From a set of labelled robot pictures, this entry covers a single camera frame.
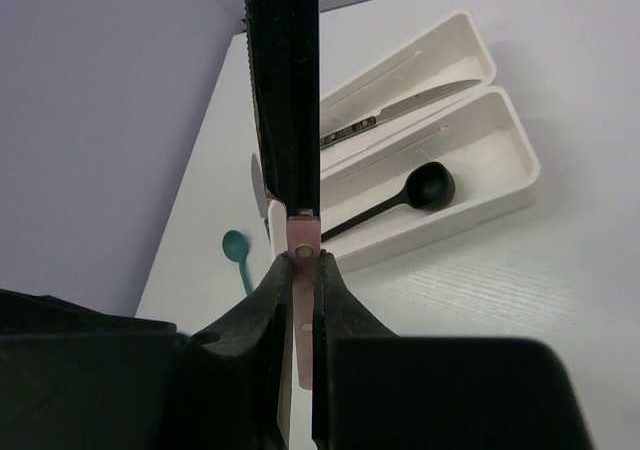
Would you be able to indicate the steel knife teal handle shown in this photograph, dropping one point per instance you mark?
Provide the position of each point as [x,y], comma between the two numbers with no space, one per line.
[259,190]

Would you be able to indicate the pink handled steak knife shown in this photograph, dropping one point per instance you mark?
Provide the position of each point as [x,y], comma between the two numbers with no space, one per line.
[283,51]

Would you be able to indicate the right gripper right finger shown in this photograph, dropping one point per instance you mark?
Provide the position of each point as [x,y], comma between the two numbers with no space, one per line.
[373,389]

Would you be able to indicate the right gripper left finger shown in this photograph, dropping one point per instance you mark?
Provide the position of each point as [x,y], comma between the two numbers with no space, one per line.
[74,378]

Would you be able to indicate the steel knife dark handle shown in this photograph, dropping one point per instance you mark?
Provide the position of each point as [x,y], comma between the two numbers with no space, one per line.
[397,109]

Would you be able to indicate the white utensil tray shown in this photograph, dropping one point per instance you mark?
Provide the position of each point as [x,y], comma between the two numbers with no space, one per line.
[451,50]
[463,166]

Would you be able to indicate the black measuring spoon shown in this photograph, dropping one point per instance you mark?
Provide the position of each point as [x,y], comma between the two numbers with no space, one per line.
[430,187]

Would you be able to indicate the white back utensil tray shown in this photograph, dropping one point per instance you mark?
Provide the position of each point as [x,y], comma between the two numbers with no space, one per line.
[451,50]

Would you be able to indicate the teal plastic spoon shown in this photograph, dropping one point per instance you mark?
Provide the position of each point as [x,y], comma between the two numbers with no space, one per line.
[236,248]

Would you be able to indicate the white front utensil tray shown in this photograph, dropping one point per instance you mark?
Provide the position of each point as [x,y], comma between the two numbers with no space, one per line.
[463,166]

